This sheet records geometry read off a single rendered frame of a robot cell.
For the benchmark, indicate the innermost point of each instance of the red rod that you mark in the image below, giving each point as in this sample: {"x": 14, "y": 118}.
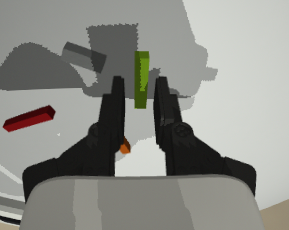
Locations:
{"x": 28, "y": 119}

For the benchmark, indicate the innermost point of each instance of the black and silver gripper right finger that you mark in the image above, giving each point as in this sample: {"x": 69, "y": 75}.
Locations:
{"x": 190, "y": 155}

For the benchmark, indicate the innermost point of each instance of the lime green rod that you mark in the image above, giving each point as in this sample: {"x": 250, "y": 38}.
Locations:
{"x": 141, "y": 78}

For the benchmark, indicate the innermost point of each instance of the orange rod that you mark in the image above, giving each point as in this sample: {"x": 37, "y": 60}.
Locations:
{"x": 126, "y": 148}

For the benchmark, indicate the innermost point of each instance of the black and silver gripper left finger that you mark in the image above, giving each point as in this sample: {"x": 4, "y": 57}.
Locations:
{"x": 94, "y": 152}

